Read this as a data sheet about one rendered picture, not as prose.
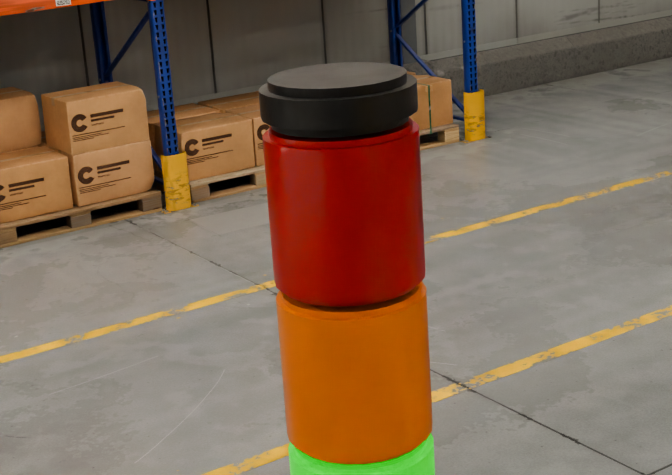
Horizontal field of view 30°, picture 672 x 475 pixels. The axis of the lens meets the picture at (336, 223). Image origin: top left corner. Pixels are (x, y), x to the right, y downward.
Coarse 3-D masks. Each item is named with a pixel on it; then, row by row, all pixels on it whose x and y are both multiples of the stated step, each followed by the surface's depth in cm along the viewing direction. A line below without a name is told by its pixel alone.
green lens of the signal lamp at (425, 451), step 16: (288, 448) 43; (416, 448) 42; (432, 448) 42; (304, 464) 42; (320, 464) 41; (336, 464) 41; (352, 464) 41; (368, 464) 41; (384, 464) 41; (400, 464) 41; (416, 464) 41; (432, 464) 43
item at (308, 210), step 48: (288, 144) 38; (336, 144) 38; (384, 144) 38; (288, 192) 39; (336, 192) 38; (384, 192) 38; (288, 240) 39; (336, 240) 38; (384, 240) 39; (288, 288) 40; (336, 288) 39; (384, 288) 39
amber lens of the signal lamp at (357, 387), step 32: (416, 288) 41; (288, 320) 40; (320, 320) 39; (352, 320) 39; (384, 320) 39; (416, 320) 40; (288, 352) 41; (320, 352) 40; (352, 352) 39; (384, 352) 40; (416, 352) 41; (288, 384) 41; (320, 384) 40; (352, 384) 40; (384, 384) 40; (416, 384) 41; (288, 416) 42; (320, 416) 40; (352, 416) 40; (384, 416) 40; (416, 416) 41; (320, 448) 41; (352, 448) 40; (384, 448) 41
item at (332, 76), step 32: (320, 64) 41; (352, 64) 41; (384, 64) 41; (288, 96) 38; (320, 96) 37; (352, 96) 37; (384, 96) 37; (416, 96) 39; (288, 128) 38; (320, 128) 37; (352, 128) 37; (384, 128) 38
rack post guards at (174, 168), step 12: (468, 96) 1003; (480, 96) 1008; (468, 108) 1006; (480, 108) 1010; (468, 120) 1009; (480, 120) 1013; (468, 132) 1013; (480, 132) 1016; (168, 156) 862; (180, 156) 867; (168, 168) 865; (180, 168) 869; (168, 180) 868; (180, 180) 871; (168, 192) 870; (180, 192) 873; (168, 204) 874; (180, 204) 875; (192, 204) 886
